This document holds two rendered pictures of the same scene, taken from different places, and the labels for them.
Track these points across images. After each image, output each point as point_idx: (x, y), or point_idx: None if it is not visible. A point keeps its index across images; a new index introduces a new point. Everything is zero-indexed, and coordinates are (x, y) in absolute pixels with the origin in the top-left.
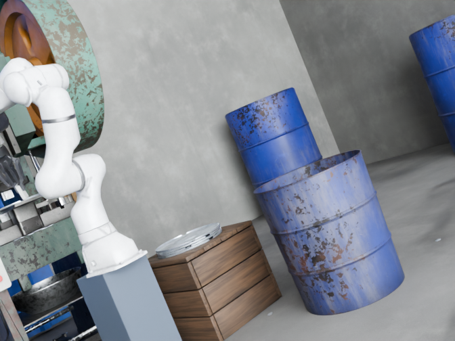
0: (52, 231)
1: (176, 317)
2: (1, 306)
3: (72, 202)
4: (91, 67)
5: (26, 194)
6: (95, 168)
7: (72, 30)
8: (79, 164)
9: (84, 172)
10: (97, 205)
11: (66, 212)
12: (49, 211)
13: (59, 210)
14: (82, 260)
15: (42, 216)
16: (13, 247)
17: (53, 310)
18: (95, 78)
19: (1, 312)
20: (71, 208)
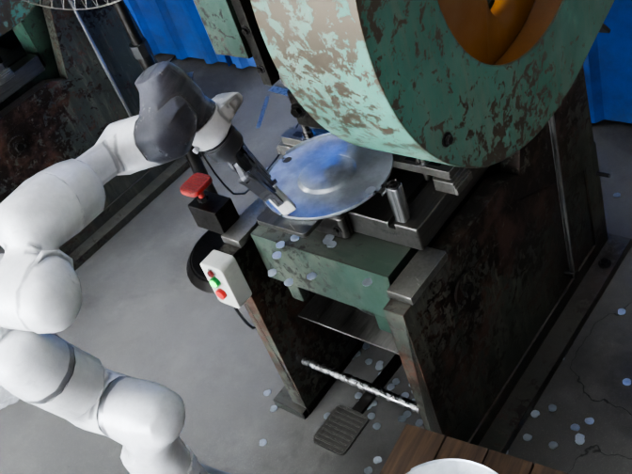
0: (336, 268)
1: None
2: (245, 305)
3: (410, 230)
4: (374, 111)
5: (287, 208)
6: (130, 443)
7: (322, 6)
8: (103, 422)
9: (110, 436)
10: (137, 473)
11: (398, 236)
12: (368, 218)
13: (386, 227)
14: (380, 326)
15: (355, 217)
16: (277, 248)
17: (344, 331)
18: (393, 132)
19: (238, 314)
20: (407, 237)
